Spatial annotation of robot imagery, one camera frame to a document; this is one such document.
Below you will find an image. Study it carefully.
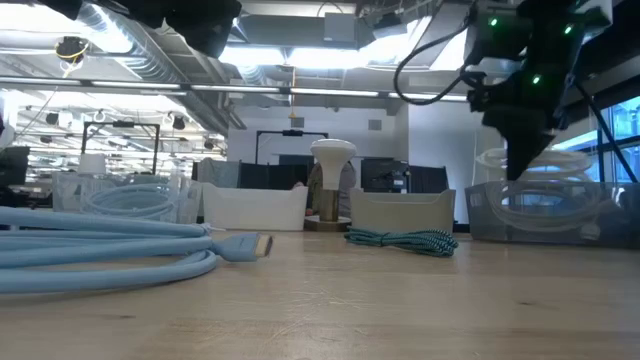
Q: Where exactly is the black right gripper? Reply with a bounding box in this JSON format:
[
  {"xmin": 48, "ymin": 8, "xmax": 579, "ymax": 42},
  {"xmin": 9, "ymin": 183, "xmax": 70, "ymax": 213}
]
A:
[{"xmin": 482, "ymin": 92, "xmax": 569, "ymax": 181}]

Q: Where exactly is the teal braided cable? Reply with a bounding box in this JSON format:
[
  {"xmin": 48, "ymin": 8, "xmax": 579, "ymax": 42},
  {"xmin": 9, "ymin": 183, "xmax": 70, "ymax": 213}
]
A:
[{"xmin": 343, "ymin": 227, "xmax": 460, "ymax": 259}]

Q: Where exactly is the smoky clear plastic bin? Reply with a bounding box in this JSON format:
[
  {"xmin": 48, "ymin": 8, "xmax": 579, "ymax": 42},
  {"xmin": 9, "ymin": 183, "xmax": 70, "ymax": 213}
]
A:
[{"xmin": 464, "ymin": 179, "xmax": 640, "ymax": 250}]

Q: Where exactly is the grey plastic bin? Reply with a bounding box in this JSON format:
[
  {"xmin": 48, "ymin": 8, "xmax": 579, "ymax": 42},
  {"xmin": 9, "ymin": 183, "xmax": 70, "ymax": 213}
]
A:
[{"xmin": 349, "ymin": 187, "xmax": 457, "ymax": 234}]

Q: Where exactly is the black cabinet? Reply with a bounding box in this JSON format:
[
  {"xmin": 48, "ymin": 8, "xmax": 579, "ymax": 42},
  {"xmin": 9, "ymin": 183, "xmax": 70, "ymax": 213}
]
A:
[{"xmin": 360, "ymin": 157, "xmax": 450, "ymax": 195}]

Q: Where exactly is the person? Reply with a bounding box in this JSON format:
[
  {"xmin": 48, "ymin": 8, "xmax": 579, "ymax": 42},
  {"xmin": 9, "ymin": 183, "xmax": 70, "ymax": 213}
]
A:
[{"xmin": 305, "ymin": 160, "xmax": 357, "ymax": 220}]

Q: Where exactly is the white bulb on brass stand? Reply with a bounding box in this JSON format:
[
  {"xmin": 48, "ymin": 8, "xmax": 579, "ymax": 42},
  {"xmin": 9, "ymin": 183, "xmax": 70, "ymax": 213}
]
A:
[{"xmin": 303, "ymin": 138, "xmax": 358, "ymax": 233}]

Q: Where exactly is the long ceiling light strip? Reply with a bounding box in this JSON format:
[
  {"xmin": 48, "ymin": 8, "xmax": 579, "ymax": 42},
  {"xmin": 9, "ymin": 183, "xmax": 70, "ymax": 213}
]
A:
[{"xmin": 0, "ymin": 77, "xmax": 471, "ymax": 104}]

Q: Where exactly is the white plastic bin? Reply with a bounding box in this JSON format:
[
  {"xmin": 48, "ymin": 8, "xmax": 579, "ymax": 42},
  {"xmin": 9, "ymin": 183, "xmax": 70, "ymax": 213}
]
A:
[{"xmin": 202, "ymin": 182, "xmax": 310, "ymax": 232}]

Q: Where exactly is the black monitor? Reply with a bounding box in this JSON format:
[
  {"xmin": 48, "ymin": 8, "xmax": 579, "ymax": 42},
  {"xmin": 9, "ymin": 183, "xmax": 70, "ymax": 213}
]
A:
[{"xmin": 0, "ymin": 146, "xmax": 30, "ymax": 191}]

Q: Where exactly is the black hanging cable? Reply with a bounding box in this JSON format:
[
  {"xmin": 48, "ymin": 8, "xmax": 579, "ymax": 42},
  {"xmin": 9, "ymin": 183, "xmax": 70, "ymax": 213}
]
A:
[{"xmin": 572, "ymin": 79, "xmax": 640, "ymax": 184}]

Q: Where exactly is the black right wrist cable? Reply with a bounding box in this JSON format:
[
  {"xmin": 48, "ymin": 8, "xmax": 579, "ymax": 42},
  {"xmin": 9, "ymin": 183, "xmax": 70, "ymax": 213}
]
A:
[{"xmin": 393, "ymin": 14, "xmax": 481, "ymax": 107}]

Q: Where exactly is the black frame with camera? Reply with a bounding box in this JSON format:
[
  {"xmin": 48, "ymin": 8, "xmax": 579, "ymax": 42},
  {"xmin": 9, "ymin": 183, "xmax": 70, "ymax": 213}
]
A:
[{"xmin": 256, "ymin": 128, "xmax": 330, "ymax": 166}]

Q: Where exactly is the black metal frame stand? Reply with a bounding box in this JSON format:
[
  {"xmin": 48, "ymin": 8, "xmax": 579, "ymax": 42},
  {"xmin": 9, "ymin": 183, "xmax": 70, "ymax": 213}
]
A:
[{"xmin": 81, "ymin": 121, "xmax": 162, "ymax": 194}]

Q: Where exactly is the black ceiling fixture yellow cable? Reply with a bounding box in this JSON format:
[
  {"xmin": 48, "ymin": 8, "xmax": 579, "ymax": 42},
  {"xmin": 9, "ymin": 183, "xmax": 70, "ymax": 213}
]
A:
[{"xmin": 53, "ymin": 35, "xmax": 92, "ymax": 67}]

